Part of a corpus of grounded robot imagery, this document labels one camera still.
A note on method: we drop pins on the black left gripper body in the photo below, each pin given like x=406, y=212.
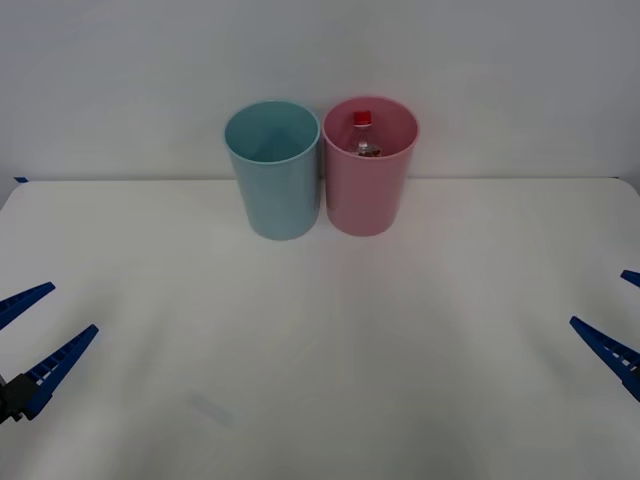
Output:
x=9, y=402

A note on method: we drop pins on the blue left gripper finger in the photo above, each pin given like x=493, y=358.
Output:
x=60, y=365
x=22, y=302

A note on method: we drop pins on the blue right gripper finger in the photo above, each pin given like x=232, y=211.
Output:
x=632, y=278
x=612, y=350

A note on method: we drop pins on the clear bottle with red cap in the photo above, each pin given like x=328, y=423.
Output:
x=363, y=132

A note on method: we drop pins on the pale blue plastic bin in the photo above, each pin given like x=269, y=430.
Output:
x=280, y=200

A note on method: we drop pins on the pink plastic bin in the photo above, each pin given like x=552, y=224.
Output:
x=362, y=200

